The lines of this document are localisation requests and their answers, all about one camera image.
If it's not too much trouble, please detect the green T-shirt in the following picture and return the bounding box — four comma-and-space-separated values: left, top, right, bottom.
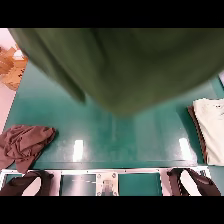
7, 27, 224, 117

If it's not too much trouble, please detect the dark brown garment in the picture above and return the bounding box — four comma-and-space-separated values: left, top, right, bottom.
187, 105, 209, 164

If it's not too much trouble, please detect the cream garment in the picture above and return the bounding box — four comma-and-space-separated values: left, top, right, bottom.
192, 97, 224, 167

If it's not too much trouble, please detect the silver frame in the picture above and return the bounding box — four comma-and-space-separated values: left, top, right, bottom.
0, 165, 212, 197

